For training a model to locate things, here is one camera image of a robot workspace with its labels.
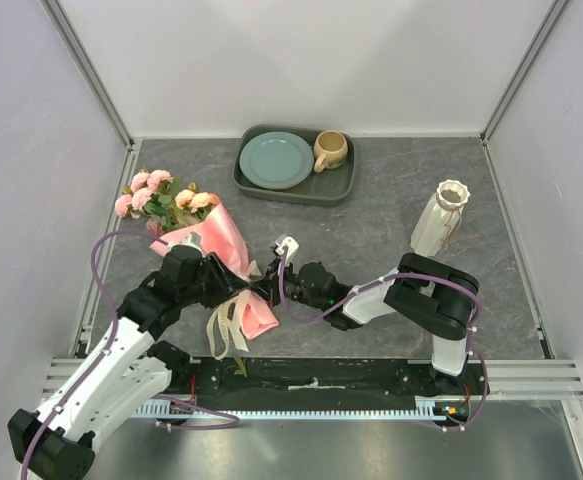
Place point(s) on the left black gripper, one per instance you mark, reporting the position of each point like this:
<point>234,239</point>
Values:
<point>226,283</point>

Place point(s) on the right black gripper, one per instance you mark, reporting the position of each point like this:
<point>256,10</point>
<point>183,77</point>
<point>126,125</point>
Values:
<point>273,282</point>

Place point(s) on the pink wrapping paper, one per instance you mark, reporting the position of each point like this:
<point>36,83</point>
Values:
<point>220,235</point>

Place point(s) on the beige ribbon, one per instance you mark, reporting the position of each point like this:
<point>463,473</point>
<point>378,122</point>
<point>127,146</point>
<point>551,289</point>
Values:
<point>227,319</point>

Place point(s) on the pink flower bunch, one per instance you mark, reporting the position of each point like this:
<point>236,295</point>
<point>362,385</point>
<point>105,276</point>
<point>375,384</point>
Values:
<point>157,195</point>

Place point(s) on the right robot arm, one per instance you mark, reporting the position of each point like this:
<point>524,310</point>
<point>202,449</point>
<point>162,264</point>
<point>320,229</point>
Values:
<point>440,299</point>

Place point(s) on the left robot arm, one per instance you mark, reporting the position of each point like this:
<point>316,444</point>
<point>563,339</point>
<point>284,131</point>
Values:
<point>129,366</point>

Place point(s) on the white ribbed vase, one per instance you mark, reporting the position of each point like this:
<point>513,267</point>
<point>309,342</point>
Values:
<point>441,215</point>

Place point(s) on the dark green tray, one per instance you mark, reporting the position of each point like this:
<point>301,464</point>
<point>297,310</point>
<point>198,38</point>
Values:
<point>328,188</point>

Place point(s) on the teal plate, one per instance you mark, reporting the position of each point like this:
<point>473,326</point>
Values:
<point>276,160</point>

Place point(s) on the beige ceramic mug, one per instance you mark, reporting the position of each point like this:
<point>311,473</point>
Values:
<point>330,150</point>

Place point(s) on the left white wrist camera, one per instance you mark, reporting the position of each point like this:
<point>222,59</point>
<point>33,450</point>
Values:
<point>191,239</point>

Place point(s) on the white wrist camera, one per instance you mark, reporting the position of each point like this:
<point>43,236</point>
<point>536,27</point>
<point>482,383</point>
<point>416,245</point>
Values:
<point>191,239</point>
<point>286,246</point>

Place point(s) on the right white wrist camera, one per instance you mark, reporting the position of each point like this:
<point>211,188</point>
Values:
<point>286,246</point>

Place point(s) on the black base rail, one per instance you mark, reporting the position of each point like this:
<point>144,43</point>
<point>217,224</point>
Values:
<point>207,377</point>

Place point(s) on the slotted cable duct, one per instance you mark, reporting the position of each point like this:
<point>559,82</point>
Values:
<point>163,409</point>

